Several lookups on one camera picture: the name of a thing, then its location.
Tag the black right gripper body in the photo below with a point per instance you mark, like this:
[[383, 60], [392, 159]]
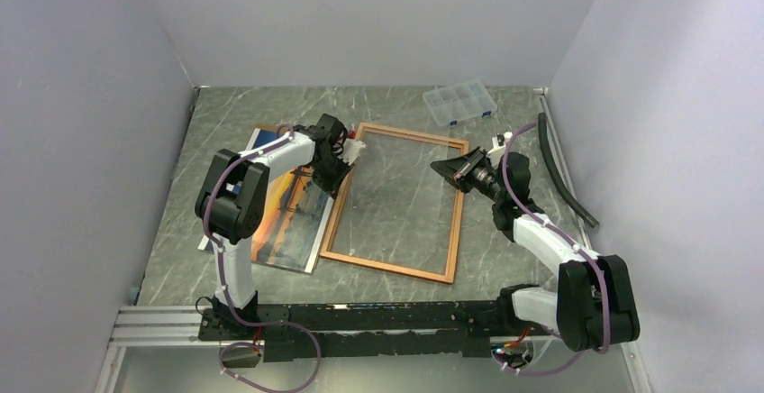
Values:
[[484, 180]]

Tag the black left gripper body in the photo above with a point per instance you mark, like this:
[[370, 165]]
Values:
[[329, 174]]

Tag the sunset photo print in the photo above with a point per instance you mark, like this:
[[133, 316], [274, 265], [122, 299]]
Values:
[[296, 215]]

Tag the orange wooden picture frame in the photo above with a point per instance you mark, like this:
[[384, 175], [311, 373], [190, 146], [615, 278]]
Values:
[[394, 199]]

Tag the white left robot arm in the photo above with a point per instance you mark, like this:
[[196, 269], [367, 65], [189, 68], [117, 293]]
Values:
[[232, 200]]

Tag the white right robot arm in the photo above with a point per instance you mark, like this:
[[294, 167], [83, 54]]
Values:
[[593, 306]]

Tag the clear plastic organizer box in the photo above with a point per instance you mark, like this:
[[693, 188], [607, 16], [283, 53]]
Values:
[[458, 103]]

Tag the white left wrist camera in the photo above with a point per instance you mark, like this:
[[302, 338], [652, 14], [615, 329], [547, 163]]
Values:
[[351, 148]]

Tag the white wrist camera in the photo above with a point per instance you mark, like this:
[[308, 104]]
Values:
[[498, 147], [351, 148]]

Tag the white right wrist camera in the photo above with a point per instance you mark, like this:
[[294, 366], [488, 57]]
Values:
[[498, 147]]

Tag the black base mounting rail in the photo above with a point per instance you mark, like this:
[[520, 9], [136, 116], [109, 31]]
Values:
[[287, 332]]

